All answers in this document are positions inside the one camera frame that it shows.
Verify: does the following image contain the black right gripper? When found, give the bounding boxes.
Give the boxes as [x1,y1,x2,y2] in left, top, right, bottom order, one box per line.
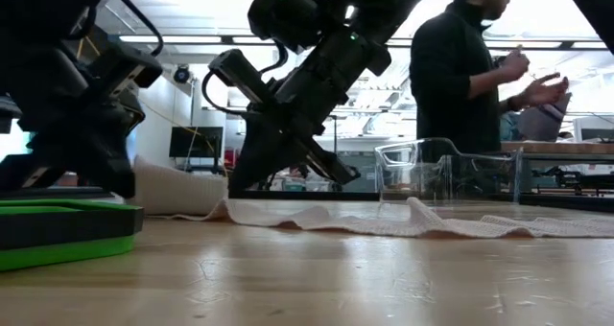
[228,26,392,198]

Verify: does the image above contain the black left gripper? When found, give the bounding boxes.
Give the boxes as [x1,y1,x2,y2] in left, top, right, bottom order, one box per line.
[0,37,145,198]

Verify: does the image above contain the red object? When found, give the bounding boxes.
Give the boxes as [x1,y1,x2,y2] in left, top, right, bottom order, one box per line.
[223,148,240,172]

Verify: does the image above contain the black computer monitor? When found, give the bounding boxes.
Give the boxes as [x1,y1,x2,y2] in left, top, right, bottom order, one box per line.
[168,126,224,159]

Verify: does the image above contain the green and black square tray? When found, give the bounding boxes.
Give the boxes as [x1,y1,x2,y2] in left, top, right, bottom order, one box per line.
[0,198,145,273]

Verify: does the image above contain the ceiling light strip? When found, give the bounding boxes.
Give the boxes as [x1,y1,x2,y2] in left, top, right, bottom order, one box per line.
[570,40,611,50]
[119,35,223,44]
[232,36,284,45]

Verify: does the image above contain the clear plastic bin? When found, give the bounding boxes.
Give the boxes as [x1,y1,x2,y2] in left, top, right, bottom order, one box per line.
[374,137,524,205]

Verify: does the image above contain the person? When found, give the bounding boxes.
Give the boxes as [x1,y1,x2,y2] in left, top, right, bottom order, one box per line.
[410,0,572,155]

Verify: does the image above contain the grey cloth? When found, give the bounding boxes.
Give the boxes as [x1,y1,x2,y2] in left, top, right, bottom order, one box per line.
[516,91,573,143]

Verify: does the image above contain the workbench with wooden top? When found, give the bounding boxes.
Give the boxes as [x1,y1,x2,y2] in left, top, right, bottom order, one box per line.
[501,141,614,196]

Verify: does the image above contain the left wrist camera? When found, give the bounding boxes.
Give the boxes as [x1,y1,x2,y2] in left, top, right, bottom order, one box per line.
[87,41,165,98]

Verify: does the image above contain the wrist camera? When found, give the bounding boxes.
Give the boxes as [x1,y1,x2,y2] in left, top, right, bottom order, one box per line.
[87,41,165,98]
[207,47,271,107]

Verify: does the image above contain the black right camera cable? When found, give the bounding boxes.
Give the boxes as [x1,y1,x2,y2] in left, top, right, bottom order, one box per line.
[201,40,289,119]

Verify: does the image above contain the black camera cable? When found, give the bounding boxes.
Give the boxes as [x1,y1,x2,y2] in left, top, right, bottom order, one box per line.
[103,0,165,58]
[201,40,289,119]

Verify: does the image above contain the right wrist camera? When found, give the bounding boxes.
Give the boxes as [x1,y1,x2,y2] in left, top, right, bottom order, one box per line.
[207,47,271,107]

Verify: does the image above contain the black left camera cable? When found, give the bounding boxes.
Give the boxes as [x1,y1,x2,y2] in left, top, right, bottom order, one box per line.
[103,0,165,58]

